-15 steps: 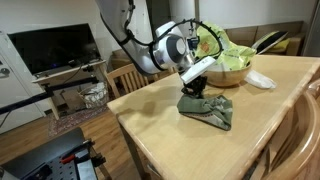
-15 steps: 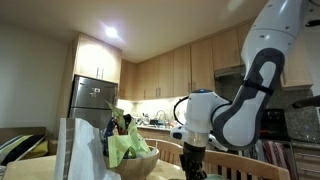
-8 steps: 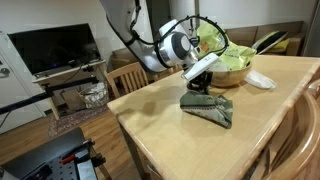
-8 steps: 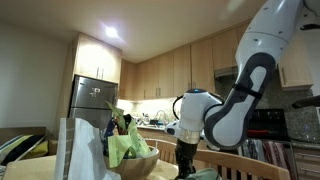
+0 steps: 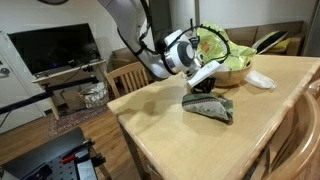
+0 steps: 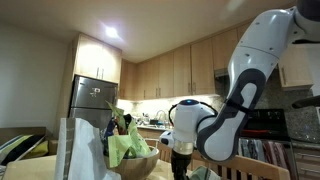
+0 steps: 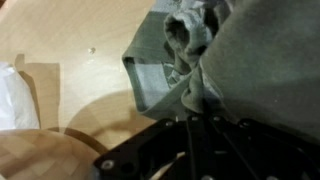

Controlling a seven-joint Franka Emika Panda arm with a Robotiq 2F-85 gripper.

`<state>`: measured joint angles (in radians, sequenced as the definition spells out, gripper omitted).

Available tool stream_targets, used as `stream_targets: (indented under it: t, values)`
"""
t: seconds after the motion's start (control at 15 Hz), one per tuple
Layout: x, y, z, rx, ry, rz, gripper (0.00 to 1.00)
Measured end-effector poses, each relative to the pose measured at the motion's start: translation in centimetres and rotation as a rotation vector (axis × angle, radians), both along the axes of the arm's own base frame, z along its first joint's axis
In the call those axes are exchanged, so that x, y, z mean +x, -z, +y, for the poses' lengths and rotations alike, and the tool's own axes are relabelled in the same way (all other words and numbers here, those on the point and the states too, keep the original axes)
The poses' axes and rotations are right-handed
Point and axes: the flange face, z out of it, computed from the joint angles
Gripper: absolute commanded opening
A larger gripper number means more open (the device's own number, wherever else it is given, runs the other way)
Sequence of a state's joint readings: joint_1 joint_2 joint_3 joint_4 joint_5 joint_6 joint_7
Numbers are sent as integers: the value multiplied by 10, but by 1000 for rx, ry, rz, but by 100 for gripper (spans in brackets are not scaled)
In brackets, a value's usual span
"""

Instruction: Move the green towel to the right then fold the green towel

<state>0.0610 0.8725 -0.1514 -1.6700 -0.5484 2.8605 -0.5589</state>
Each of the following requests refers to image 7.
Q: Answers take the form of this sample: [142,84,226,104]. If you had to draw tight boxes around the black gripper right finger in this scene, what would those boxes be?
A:
[203,114,320,180]

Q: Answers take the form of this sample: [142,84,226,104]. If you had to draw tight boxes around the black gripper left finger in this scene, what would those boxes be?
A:
[93,114,206,180]

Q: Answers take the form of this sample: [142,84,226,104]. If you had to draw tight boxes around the green patterned kitchen towel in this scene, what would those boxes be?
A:
[121,0,320,144]

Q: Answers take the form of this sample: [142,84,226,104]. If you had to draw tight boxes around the round wooden bowl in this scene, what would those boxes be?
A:
[0,127,109,180]

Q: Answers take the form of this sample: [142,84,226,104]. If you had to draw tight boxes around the white standing paper packet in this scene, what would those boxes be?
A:
[0,61,42,132]

